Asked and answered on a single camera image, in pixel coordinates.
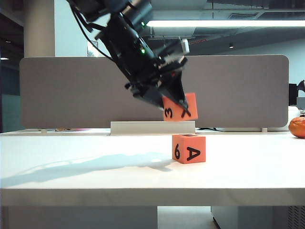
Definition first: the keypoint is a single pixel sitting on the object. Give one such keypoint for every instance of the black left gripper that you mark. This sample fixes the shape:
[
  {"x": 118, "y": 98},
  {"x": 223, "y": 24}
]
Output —
[{"x": 155, "y": 76}]

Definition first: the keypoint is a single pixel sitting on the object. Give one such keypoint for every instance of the orange block with Y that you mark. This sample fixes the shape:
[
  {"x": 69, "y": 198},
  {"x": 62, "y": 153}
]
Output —
[{"x": 176, "y": 115}]

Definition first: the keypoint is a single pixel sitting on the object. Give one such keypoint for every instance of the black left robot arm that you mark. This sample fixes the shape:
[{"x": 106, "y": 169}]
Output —
[{"x": 124, "y": 38}]

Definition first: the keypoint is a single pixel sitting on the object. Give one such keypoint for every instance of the orange block with A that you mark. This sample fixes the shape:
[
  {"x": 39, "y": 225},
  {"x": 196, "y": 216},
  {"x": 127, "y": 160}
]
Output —
[{"x": 201, "y": 143}]

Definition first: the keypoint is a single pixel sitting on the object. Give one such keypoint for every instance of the black ceiling spot lamp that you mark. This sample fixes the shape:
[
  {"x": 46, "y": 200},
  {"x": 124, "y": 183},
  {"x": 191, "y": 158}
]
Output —
[{"x": 231, "y": 46}]

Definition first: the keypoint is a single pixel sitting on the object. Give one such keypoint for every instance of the grey fabric desk divider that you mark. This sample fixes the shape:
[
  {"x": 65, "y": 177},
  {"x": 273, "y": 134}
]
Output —
[{"x": 71, "y": 95}]

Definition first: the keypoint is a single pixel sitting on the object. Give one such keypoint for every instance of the long ceiling light strip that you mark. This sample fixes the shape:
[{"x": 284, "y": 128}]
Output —
[{"x": 226, "y": 23}]

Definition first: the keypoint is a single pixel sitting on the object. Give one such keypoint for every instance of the white divider foot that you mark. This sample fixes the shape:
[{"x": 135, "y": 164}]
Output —
[
  {"x": 43, "y": 131},
  {"x": 264, "y": 130}
]

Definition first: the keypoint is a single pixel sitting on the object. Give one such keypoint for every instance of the black monitor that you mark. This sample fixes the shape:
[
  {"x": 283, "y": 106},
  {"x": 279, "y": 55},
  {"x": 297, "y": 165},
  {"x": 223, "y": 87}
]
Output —
[{"x": 293, "y": 94}]

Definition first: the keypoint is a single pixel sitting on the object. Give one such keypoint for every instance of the white rounded device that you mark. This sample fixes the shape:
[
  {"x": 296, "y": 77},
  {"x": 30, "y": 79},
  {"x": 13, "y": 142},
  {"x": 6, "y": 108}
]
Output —
[{"x": 293, "y": 113}]

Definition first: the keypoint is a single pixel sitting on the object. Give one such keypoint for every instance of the orange tangerine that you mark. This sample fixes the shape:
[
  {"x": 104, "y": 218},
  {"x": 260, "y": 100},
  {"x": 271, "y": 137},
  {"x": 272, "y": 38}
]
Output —
[{"x": 297, "y": 128}]

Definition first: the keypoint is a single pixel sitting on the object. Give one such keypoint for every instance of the beige round column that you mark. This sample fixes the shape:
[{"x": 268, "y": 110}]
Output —
[{"x": 39, "y": 28}]

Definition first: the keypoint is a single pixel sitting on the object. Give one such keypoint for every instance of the grey desk side panel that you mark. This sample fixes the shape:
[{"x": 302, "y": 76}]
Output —
[{"x": 78, "y": 218}]

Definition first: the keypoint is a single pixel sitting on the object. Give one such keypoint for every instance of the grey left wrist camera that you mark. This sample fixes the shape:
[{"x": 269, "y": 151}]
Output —
[{"x": 183, "y": 47}]

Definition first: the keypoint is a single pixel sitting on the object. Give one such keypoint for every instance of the wall poster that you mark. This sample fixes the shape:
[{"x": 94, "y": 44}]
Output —
[{"x": 90, "y": 51}]

